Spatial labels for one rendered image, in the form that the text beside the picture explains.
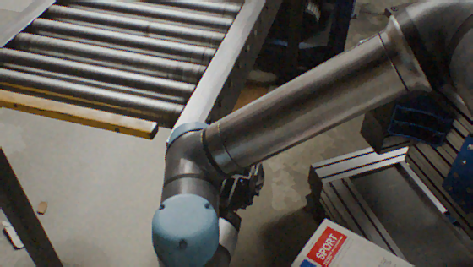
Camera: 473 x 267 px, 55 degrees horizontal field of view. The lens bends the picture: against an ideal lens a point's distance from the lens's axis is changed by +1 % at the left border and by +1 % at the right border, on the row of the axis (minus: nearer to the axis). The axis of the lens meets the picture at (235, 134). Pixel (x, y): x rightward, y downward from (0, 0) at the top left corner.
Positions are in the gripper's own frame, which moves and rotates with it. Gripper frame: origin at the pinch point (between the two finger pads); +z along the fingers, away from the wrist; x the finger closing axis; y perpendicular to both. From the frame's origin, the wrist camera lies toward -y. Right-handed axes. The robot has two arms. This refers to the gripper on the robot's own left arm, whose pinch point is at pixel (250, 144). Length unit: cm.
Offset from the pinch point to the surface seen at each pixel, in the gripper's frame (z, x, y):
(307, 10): 138, 8, -49
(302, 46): 130, 8, -63
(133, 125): -6.5, 19.2, 5.5
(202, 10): 38.9, 22.9, 2.3
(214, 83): 11.0, 10.5, 3.5
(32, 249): -6, 60, -54
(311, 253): -23.0, -14.4, 6.3
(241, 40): 27.1, 9.3, 3.5
